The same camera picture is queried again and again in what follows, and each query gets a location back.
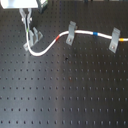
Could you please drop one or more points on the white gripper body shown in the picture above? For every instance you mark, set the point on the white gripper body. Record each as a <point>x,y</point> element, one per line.
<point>12,4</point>

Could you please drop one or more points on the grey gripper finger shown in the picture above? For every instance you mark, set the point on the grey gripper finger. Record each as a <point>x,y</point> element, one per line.
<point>23,15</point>
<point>29,18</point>

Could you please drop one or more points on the grey cable clip left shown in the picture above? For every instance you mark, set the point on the grey cable clip left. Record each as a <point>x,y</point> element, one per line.
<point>35,36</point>

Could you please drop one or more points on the grey cable clip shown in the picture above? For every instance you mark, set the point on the grey cable clip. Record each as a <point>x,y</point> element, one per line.
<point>35,36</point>
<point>115,40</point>
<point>71,29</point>

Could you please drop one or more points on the grey cable clip middle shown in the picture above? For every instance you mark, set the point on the grey cable clip middle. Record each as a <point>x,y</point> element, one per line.
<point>71,29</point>

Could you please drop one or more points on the grey cable clip right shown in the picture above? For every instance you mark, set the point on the grey cable clip right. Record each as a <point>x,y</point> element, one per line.
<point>115,40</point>

